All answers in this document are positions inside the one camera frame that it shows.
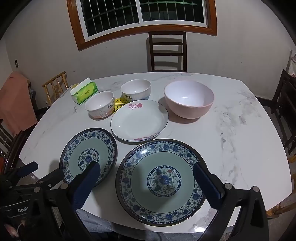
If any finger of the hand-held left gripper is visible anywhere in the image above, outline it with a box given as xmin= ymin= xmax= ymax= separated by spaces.
xmin=0 ymin=162 xmax=39 ymax=186
xmin=37 ymin=170 xmax=66 ymax=189

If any window with wooden frame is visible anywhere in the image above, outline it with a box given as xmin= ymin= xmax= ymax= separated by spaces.
xmin=67 ymin=0 xmax=218 ymax=52

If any white bowl with rabbit print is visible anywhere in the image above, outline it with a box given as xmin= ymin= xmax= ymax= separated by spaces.
xmin=84 ymin=91 xmax=115 ymax=119

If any small blue floral plate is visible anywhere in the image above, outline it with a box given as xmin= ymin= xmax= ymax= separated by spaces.
xmin=59 ymin=128 xmax=118 ymax=188

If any white rose plate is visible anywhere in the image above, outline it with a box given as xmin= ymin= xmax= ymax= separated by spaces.
xmin=110 ymin=100 xmax=169 ymax=142

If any dark wooden chair under cloth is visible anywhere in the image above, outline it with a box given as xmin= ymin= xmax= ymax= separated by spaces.
xmin=0 ymin=120 xmax=30 ymax=172

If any large pink bowl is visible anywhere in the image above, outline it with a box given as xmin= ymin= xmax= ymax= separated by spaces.
xmin=164 ymin=80 xmax=215 ymax=119

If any white bowl with blue stripe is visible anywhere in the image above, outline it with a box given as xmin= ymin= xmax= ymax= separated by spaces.
xmin=120 ymin=79 xmax=152 ymax=100

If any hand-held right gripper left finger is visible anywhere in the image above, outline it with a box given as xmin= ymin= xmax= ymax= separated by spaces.
xmin=25 ymin=161 xmax=101 ymax=241

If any dark wooden slat chair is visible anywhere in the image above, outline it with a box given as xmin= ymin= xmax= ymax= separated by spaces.
xmin=146 ymin=31 xmax=187 ymax=73

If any pink cloth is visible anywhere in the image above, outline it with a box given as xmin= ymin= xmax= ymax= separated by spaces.
xmin=0 ymin=71 xmax=38 ymax=137

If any large blue floral plate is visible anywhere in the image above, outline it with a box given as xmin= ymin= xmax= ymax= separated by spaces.
xmin=115 ymin=138 xmax=207 ymax=227

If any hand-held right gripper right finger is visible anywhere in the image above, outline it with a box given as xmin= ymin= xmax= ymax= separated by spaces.
xmin=193 ymin=163 xmax=270 ymax=241

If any dark wooden furniture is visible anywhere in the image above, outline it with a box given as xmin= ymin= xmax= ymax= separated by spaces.
xmin=270 ymin=70 xmax=296 ymax=154

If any green tissue pack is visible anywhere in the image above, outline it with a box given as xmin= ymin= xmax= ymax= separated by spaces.
xmin=70 ymin=78 xmax=99 ymax=104

